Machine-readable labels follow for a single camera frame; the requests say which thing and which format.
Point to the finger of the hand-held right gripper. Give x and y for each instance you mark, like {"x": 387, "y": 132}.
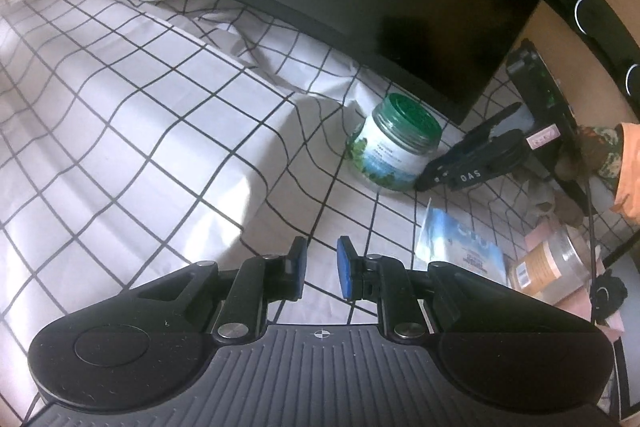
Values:
{"x": 465, "y": 177}
{"x": 480, "y": 134}

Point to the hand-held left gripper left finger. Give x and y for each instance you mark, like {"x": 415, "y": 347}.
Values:
{"x": 300, "y": 267}

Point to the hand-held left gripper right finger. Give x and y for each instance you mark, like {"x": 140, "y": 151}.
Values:
{"x": 345, "y": 267}

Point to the blue white wipes packet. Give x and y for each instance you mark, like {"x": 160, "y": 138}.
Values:
{"x": 460, "y": 247}

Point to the green lid jar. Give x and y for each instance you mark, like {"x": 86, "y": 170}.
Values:
{"x": 395, "y": 147}

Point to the clear plastic tube container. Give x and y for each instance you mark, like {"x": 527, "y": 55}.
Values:
{"x": 545, "y": 264}

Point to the black round knob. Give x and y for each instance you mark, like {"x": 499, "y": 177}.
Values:
{"x": 609, "y": 293}

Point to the white checked bed sheet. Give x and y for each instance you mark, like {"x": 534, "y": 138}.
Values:
{"x": 125, "y": 107}

